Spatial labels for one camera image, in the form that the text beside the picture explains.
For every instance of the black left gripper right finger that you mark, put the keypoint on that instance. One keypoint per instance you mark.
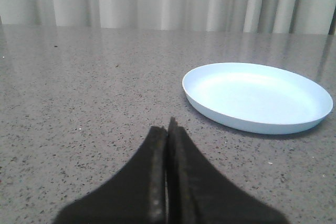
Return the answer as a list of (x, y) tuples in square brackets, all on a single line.
[(198, 193)]

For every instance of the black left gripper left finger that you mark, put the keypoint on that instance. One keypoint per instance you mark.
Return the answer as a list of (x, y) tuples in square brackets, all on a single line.
[(135, 194)]

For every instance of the light blue round plate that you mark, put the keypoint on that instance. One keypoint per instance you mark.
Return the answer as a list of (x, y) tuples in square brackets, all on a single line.
[(256, 98)]

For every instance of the white pleated curtain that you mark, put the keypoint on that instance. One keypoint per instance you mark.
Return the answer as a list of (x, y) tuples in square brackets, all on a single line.
[(252, 16)]

